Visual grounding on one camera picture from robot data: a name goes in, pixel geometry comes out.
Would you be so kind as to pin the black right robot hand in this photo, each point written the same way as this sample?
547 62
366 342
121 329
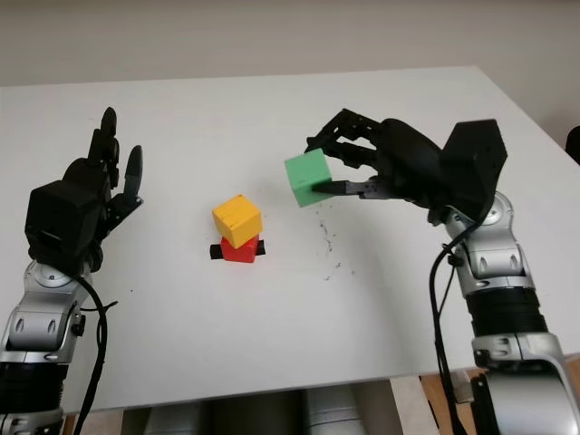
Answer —
408 158

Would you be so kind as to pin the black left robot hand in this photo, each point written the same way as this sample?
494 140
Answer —
109 172

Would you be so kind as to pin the green block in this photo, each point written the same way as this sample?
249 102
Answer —
306 174

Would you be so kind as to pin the yellow block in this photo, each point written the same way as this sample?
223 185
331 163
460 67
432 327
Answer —
235 219

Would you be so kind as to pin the red block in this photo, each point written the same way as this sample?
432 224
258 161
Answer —
242 254

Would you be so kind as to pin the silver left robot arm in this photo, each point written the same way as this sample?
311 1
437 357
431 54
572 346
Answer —
41 326

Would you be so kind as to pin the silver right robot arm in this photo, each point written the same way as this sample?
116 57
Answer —
498 272

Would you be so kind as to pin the black tape strip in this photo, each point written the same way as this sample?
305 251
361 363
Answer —
214 252

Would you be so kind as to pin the black chair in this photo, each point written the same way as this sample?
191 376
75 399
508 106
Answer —
574 145

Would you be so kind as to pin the white table leg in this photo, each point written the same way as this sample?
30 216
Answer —
405 408

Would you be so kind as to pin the grey left robot thigh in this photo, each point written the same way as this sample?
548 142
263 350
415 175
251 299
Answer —
176 421

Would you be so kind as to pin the grey robot thigh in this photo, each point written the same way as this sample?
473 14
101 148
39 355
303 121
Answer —
340 412
176 421

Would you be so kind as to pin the grey right robot thigh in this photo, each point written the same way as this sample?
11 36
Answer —
340 412

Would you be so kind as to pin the dark grey robot pelvis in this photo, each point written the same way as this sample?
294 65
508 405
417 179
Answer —
254 417

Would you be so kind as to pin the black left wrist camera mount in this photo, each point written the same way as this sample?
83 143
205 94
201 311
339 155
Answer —
63 213

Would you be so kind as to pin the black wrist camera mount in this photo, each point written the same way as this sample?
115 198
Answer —
476 158
63 213

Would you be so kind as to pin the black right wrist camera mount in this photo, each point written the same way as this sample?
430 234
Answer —
476 158

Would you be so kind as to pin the white table frame beam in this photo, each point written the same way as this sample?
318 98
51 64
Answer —
464 385

